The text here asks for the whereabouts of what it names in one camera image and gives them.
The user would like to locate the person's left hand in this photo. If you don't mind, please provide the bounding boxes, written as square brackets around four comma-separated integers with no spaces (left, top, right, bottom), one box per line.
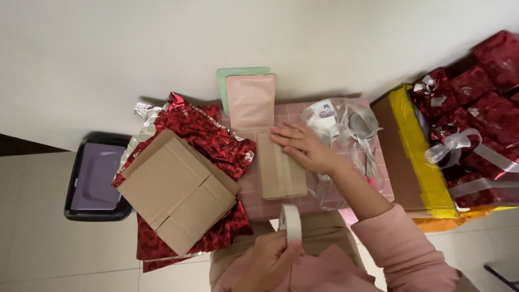
[234,230,305,292]

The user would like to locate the green flat pouch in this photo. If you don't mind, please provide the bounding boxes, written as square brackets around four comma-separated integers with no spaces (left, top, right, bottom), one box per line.
[216,67,271,117]

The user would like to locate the pink handled scissors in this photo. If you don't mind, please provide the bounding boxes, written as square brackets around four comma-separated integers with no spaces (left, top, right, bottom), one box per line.
[364,147,378,186]

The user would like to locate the large flat cardboard box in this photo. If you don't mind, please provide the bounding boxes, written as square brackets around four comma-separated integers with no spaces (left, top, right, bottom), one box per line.
[121,128,242,196]
[116,137,237,256]

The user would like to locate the carton of red wrapped gifts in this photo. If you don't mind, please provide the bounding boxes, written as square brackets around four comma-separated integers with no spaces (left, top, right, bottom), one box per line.
[371,30,519,233]

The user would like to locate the red foil wrapping paper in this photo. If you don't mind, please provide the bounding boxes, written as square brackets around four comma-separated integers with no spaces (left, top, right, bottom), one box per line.
[111,92,258,273]

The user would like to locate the dark furniture leg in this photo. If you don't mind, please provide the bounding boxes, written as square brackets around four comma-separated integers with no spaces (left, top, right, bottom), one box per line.
[484,263,519,292]

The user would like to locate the white tape roll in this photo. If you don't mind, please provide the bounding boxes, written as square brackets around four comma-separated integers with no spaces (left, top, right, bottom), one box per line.
[278,204,303,246]

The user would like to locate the silver ribbon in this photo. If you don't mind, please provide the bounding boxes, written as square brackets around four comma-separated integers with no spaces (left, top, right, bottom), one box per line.
[424,128,519,175]

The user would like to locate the small taped cardboard box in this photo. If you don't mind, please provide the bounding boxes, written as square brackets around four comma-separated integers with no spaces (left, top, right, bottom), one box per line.
[256,130,308,200]

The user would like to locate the clear bag of ribbon rolls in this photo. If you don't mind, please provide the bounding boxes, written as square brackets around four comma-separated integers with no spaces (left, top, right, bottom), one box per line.
[300,97,386,211]

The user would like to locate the pink flat pouch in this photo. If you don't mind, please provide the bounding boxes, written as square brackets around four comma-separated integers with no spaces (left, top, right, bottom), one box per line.
[225,73,277,133]

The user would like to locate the person's right hand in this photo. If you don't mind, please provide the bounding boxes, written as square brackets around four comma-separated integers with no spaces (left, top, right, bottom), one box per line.
[270,122,344,176]

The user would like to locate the person's pink top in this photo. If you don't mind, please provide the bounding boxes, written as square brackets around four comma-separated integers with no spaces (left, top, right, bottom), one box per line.
[212,243,386,292]

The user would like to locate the black bin with purple tray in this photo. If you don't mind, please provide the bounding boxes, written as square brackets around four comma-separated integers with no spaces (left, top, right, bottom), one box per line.
[64,131,134,222]

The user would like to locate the person's beige trousers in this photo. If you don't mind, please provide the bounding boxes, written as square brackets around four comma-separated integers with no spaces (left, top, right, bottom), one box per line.
[208,210,367,292]

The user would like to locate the pink grid cutting mat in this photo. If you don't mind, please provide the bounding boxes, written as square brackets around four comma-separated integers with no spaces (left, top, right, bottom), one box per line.
[219,97,395,222]

